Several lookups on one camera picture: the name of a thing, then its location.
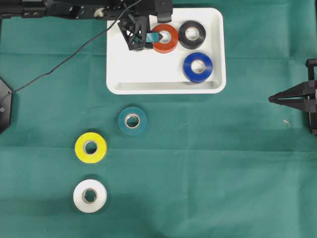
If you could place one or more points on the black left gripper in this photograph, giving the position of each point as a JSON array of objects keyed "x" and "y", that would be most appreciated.
[{"x": 135, "y": 29}]

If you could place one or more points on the black tape roll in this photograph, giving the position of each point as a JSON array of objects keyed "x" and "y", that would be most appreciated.
[{"x": 192, "y": 34}]

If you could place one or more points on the white tape roll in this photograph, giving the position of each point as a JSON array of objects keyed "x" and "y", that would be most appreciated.
[{"x": 89, "y": 196}]

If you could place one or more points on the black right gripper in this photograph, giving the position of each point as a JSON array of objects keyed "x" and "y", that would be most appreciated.
[{"x": 301, "y": 90}]

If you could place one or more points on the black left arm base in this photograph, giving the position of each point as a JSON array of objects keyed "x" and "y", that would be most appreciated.
[{"x": 5, "y": 106}]

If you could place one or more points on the white plastic tray case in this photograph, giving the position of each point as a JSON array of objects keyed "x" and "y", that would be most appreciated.
[{"x": 149, "y": 72}]

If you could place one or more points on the green table cloth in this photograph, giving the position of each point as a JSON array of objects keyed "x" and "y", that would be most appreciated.
[{"x": 207, "y": 166}]

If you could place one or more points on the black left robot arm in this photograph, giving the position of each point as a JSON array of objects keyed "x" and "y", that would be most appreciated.
[{"x": 110, "y": 10}]

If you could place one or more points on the green tape roll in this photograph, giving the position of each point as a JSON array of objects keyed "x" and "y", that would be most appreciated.
[{"x": 132, "y": 121}]

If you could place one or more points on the red tape roll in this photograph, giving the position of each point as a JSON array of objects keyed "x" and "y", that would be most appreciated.
[{"x": 169, "y": 38}]

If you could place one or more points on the yellow tape roll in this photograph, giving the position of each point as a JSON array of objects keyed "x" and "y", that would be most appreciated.
[{"x": 90, "y": 148}]

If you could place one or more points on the blue tape roll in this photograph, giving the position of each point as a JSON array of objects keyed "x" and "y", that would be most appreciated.
[{"x": 197, "y": 67}]

